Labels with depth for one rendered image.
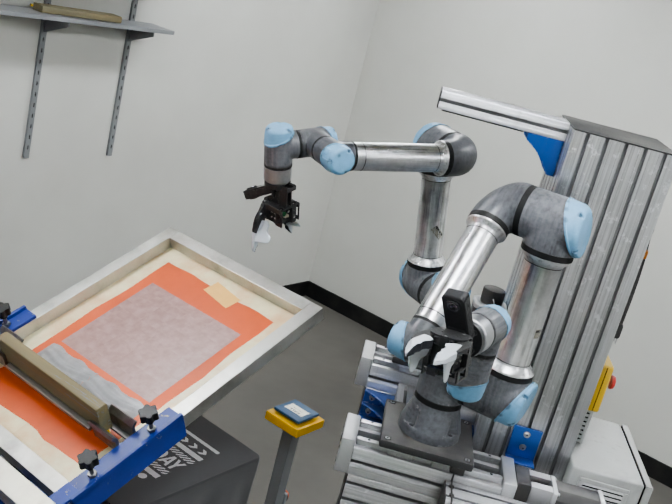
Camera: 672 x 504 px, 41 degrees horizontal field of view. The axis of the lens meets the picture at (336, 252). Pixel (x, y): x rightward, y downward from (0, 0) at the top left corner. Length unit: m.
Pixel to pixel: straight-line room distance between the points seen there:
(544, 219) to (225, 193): 3.65
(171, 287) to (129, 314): 0.14
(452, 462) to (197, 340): 0.69
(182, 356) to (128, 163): 2.67
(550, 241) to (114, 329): 1.12
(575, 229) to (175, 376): 0.99
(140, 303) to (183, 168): 2.72
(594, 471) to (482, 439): 0.28
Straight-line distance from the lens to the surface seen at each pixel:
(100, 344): 2.37
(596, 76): 5.33
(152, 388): 2.22
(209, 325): 2.35
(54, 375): 2.16
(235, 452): 2.55
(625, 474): 2.47
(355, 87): 6.10
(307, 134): 2.39
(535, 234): 1.98
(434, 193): 2.61
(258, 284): 2.41
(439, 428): 2.17
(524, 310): 2.03
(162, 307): 2.44
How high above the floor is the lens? 2.26
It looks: 17 degrees down
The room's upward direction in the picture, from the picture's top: 14 degrees clockwise
